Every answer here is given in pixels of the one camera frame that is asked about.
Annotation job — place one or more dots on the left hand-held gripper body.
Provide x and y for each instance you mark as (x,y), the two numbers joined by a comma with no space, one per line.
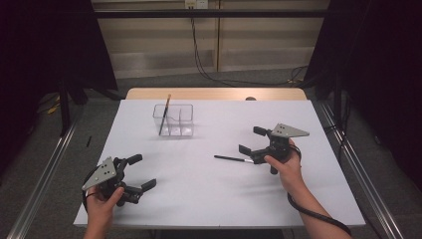
(103,174)

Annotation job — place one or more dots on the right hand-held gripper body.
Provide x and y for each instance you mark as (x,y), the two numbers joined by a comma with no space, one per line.
(287,131)

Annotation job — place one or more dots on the black brush with silver ferrule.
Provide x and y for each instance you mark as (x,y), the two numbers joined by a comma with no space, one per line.
(230,158)

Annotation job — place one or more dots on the clear plastic organizer box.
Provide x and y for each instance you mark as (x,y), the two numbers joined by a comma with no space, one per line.
(177,127)

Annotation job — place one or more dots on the black pencil with orange end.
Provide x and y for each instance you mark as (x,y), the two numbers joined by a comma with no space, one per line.
(165,114)

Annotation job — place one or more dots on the person's left hand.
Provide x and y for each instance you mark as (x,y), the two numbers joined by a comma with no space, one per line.
(99,212)

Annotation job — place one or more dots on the person's right hand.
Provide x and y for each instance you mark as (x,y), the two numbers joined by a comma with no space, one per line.
(290,172)

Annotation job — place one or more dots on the round table grommet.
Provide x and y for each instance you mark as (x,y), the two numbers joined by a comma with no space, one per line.
(250,98)

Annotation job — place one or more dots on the small black stick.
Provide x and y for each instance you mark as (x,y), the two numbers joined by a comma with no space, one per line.
(88,141)

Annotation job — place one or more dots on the white table mat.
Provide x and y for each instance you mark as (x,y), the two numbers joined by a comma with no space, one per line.
(199,199)

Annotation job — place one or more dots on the black metal stand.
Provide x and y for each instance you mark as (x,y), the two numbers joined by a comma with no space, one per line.
(337,99)
(64,109)

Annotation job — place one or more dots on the wooden table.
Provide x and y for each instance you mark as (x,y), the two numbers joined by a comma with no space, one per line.
(199,93)

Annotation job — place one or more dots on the black curtain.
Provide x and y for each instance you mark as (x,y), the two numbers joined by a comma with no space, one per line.
(381,66)
(40,49)

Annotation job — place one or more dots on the black horizontal bar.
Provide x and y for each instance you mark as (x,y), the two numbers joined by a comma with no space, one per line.
(199,13)

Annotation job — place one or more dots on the aluminium floor rail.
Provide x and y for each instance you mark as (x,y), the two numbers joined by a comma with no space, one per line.
(365,179)
(40,189)

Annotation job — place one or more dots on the white wall socket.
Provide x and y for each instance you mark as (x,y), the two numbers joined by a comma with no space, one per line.
(196,3)

